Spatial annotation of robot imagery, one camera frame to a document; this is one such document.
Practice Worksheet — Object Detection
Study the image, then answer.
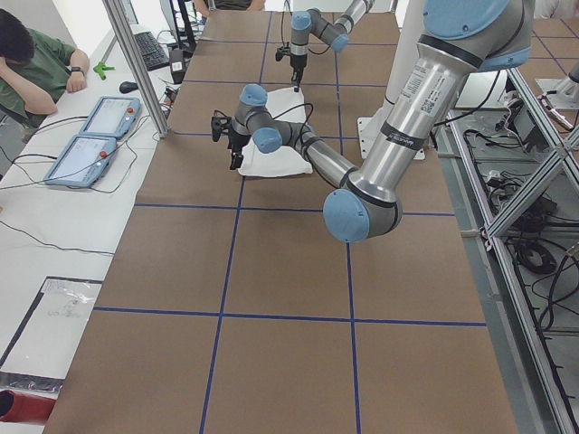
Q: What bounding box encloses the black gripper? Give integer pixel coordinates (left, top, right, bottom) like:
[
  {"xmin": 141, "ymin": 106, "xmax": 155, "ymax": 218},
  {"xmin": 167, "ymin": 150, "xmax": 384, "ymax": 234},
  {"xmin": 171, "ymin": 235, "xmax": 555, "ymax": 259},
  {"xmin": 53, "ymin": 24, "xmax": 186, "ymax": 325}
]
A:
[
  {"xmin": 211, "ymin": 110, "xmax": 248, "ymax": 170},
  {"xmin": 275, "ymin": 42, "xmax": 308, "ymax": 93}
]

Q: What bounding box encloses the white long-sleeve printed shirt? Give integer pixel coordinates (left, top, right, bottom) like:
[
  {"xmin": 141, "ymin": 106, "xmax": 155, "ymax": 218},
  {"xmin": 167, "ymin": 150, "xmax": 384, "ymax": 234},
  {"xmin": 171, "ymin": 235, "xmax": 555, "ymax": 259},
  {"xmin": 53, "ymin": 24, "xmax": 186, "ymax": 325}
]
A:
[{"xmin": 237, "ymin": 87, "xmax": 313, "ymax": 177}]

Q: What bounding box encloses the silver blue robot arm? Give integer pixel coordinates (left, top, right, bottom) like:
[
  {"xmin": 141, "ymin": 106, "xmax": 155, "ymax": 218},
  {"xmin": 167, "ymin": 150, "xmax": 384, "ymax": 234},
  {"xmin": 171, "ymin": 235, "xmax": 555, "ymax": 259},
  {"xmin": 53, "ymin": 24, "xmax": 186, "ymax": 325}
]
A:
[
  {"xmin": 275, "ymin": 0, "xmax": 375, "ymax": 92},
  {"xmin": 212, "ymin": 1, "xmax": 535, "ymax": 242}
]

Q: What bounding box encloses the upper blue teach pendant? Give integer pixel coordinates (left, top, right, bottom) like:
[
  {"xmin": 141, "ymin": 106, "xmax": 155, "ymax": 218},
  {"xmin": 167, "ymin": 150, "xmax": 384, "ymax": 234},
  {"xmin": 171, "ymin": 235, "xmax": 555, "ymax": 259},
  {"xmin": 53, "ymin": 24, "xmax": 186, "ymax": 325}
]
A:
[{"xmin": 80, "ymin": 96, "xmax": 141, "ymax": 139}]

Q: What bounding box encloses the blue teach pendant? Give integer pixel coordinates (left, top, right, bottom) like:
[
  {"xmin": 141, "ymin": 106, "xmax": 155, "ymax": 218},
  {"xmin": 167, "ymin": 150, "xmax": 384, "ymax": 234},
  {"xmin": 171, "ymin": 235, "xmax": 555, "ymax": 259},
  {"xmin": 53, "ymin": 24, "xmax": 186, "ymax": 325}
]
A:
[
  {"xmin": 43, "ymin": 135, "xmax": 117, "ymax": 188},
  {"xmin": 80, "ymin": 96, "xmax": 141, "ymax": 139}
]

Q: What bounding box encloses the black computer mouse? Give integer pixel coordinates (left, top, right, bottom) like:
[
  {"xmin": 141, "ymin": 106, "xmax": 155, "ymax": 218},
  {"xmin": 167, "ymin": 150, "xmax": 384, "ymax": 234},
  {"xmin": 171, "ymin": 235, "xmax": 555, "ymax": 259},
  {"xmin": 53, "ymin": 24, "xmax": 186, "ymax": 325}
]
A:
[{"xmin": 119, "ymin": 81, "xmax": 138, "ymax": 94}]

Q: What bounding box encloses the black keyboard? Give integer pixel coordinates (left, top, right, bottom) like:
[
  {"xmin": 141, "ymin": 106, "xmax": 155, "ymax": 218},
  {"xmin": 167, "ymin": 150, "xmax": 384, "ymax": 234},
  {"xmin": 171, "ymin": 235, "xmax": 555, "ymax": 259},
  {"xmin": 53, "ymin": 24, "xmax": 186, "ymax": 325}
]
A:
[{"xmin": 133, "ymin": 32, "xmax": 169, "ymax": 71}]

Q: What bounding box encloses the lower blue teach pendant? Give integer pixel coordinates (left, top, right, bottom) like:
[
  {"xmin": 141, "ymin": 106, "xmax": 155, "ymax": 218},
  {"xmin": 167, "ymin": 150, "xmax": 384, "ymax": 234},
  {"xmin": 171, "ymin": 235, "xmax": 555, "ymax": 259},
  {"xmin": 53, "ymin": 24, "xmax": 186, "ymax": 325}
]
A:
[{"xmin": 43, "ymin": 135, "xmax": 117, "ymax": 188}]

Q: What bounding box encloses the green plastic tool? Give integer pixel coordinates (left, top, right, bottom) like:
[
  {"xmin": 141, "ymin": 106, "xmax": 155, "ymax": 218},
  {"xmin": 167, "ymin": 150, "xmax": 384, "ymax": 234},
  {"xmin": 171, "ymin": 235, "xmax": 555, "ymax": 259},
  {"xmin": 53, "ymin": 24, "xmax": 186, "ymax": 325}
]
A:
[{"xmin": 93, "ymin": 61, "xmax": 115, "ymax": 80}]

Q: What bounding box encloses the seated person green shirt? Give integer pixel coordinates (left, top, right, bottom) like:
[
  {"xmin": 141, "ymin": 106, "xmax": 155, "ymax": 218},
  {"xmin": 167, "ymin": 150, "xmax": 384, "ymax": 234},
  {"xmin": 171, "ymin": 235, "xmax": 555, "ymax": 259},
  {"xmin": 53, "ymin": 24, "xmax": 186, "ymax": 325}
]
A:
[{"xmin": 1, "ymin": 9, "xmax": 90, "ymax": 128}]

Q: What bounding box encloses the clear plastic document sleeve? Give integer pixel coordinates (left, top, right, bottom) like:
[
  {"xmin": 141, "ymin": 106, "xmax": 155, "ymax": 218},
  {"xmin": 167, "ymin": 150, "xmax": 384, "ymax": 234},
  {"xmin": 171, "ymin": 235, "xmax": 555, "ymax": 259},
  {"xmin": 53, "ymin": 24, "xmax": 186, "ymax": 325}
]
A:
[{"xmin": 1, "ymin": 276, "xmax": 102, "ymax": 394}]

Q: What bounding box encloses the red cylinder object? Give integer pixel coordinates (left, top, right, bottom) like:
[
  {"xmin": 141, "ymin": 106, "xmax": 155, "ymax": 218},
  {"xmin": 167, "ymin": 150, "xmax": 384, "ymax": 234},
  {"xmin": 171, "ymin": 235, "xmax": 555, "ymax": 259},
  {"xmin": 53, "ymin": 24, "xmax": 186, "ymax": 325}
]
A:
[{"xmin": 1, "ymin": 390, "xmax": 56, "ymax": 425}]

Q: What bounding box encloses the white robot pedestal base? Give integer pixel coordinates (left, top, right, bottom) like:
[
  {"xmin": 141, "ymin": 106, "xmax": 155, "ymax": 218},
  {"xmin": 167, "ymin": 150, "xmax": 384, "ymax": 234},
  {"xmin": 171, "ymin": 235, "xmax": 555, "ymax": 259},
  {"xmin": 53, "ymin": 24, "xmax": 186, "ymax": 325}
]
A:
[{"xmin": 357, "ymin": 0, "xmax": 425, "ymax": 159}]

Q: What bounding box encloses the aluminium frame post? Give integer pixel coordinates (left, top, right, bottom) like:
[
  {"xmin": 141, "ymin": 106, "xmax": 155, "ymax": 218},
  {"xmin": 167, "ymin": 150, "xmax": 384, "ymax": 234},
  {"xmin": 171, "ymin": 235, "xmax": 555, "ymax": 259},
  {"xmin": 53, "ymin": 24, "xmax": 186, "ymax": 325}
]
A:
[{"xmin": 102, "ymin": 0, "xmax": 169, "ymax": 139}]

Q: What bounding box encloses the aluminium frame rail structure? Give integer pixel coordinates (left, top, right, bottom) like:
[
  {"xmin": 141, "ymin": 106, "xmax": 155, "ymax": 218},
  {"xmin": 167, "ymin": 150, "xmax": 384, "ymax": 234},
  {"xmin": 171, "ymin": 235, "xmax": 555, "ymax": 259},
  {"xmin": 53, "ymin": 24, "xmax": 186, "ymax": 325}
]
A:
[{"xmin": 434, "ymin": 58, "xmax": 578, "ymax": 433}]

